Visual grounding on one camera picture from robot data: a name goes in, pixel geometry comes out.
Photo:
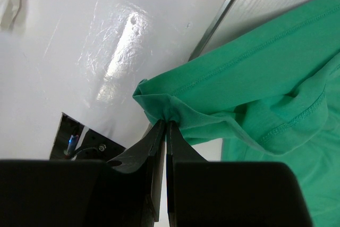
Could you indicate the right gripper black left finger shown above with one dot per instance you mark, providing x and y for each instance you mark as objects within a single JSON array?
[{"x": 123, "y": 191}]

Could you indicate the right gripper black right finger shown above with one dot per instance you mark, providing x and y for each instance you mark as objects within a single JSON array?
[{"x": 204, "y": 193}]

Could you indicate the green tank top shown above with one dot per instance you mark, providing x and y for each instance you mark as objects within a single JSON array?
[{"x": 271, "y": 95}]

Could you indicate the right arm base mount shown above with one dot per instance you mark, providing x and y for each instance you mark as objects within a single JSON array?
[{"x": 75, "y": 141}]

